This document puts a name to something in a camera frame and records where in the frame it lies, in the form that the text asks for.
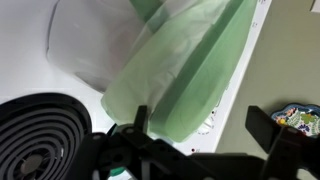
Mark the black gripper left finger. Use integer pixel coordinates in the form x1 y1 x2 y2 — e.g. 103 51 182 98
64 104 188 180

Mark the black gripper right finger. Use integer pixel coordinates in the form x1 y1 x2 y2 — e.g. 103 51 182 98
245 105 320 180

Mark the light green bin liner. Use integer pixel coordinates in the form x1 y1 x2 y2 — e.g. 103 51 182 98
100 0 231 133

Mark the white oven knob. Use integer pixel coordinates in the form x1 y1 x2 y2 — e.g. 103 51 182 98
196 114 221 135

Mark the large black coil burner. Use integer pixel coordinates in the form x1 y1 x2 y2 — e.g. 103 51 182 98
0 92 93 180

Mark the white electric stove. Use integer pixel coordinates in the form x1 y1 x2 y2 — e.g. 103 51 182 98
0 0 273 180

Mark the colourful decorative wall plate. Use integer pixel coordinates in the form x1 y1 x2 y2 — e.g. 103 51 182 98
269 102 320 139

